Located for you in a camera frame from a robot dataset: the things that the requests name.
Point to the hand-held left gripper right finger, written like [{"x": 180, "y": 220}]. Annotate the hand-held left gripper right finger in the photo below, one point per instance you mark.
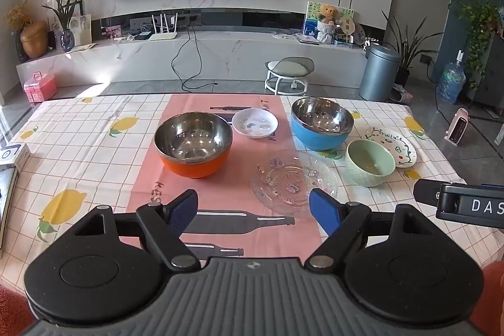
[{"x": 323, "y": 211}]

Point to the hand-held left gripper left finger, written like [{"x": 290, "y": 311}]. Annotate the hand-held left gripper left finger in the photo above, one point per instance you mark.
[{"x": 183, "y": 211}]

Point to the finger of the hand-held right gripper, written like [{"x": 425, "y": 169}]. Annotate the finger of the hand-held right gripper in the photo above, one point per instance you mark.
[{"x": 427, "y": 192}]

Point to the orange steel bowl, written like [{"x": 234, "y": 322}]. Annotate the orange steel bowl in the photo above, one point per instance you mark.
[{"x": 189, "y": 167}]

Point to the white plate with drawings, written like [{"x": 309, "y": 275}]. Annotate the white plate with drawings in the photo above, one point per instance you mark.
[{"x": 402, "y": 151}]

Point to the clear glass plate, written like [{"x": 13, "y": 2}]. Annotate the clear glass plate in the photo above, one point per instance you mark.
[{"x": 287, "y": 178}]

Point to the green ceramic bowl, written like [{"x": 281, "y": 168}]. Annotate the green ceramic bowl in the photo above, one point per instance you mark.
[{"x": 366, "y": 177}]

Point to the white space heater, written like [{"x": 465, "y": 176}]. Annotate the white space heater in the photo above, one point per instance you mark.
[{"x": 456, "y": 127}]

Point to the blue steel bowl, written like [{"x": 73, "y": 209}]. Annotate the blue steel bowl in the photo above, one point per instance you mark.
[{"x": 311, "y": 140}]

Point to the pink table runner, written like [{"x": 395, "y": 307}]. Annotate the pink table runner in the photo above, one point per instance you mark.
[{"x": 245, "y": 162}]

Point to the blue water jug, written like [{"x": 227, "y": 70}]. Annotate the blue water jug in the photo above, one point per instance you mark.
[{"x": 451, "y": 84}]

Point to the small white printed plate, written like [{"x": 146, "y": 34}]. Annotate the small white printed plate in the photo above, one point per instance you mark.
[{"x": 255, "y": 122}]

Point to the grey trash can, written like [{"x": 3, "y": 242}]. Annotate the grey trash can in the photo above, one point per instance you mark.
[{"x": 378, "y": 74}]

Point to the potted long leaf plant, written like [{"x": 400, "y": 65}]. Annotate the potted long leaf plant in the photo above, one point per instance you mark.
[{"x": 405, "y": 52}]

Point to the white rolling stool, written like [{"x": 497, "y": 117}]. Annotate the white rolling stool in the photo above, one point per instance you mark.
[{"x": 289, "y": 68}]

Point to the white marble tv console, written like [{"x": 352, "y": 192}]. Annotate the white marble tv console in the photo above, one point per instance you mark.
[{"x": 236, "y": 52}]

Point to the white laptop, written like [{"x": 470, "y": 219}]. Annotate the white laptop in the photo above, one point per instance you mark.
[{"x": 308, "y": 40}]

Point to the trailing vine plant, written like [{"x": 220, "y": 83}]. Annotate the trailing vine plant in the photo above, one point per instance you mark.
[{"x": 480, "y": 29}]

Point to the white router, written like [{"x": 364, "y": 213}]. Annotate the white router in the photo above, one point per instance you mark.
[{"x": 162, "y": 36}]

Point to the small white box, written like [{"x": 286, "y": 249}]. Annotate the small white box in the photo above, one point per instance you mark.
[{"x": 13, "y": 155}]

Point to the round hand fan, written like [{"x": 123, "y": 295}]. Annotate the round hand fan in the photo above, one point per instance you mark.
[{"x": 347, "y": 25}]

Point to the teddy bear in basket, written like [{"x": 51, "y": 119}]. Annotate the teddy bear in basket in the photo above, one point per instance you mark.
[{"x": 328, "y": 25}]

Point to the blue painted picture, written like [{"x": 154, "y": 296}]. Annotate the blue painted picture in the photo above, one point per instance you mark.
[{"x": 311, "y": 23}]

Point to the pink storage box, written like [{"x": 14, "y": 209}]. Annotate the pink storage box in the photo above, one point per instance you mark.
[{"x": 39, "y": 88}]

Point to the pink photo card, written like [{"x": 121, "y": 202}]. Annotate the pink photo card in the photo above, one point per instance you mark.
[{"x": 112, "y": 32}]

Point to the green plant in blue vase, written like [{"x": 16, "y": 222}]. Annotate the green plant in blue vase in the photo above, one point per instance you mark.
[{"x": 67, "y": 39}]

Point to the brown round vase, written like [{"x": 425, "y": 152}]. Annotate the brown round vase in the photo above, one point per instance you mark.
[{"x": 34, "y": 40}]

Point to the dried yellow flowers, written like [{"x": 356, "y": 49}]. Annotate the dried yellow flowers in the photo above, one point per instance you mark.
[{"x": 17, "y": 15}]

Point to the portrait photo frame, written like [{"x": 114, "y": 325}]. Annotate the portrait photo frame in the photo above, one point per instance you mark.
[{"x": 82, "y": 29}]

